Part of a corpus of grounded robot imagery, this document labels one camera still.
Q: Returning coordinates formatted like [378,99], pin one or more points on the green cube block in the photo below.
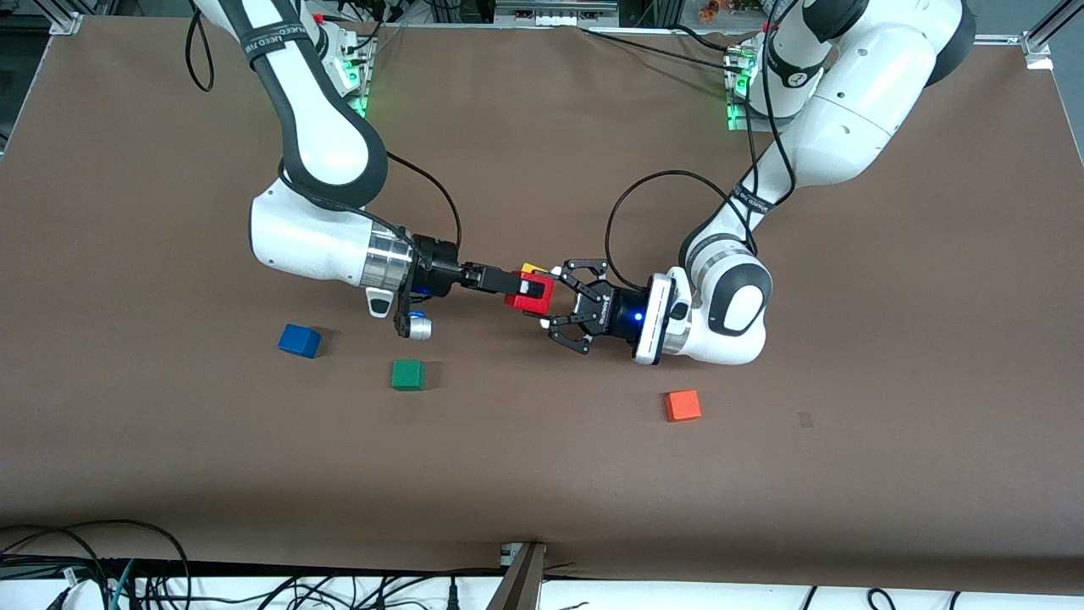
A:
[407,374]

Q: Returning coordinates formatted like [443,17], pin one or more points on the yellow cube block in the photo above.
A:
[535,268]

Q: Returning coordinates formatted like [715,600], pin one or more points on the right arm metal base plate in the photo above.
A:
[364,85]

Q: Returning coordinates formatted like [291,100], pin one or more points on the grey power strip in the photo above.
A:
[555,12]

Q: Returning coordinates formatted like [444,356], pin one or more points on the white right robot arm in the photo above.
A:
[313,127]

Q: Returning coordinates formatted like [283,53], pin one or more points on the red cube block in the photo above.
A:
[529,305]

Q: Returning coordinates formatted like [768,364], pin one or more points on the grey metal post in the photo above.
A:
[518,585]

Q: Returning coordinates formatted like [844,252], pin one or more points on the small metal clamp bracket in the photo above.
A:
[510,554]

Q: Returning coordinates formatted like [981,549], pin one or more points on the orange cube block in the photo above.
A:
[683,406]

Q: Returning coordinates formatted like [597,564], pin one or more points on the blue cube block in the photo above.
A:
[298,341]

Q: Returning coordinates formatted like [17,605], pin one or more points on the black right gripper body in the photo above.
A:
[438,264]

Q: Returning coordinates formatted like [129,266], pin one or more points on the aluminium corner bracket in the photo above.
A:
[1037,51]
[64,24]

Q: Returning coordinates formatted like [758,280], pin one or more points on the aluminium frame rail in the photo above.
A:
[999,39]

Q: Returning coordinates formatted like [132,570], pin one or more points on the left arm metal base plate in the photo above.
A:
[738,110]

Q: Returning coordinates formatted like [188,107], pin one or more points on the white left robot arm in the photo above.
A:
[847,102]

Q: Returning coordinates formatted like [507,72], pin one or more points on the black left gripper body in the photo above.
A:
[623,318]

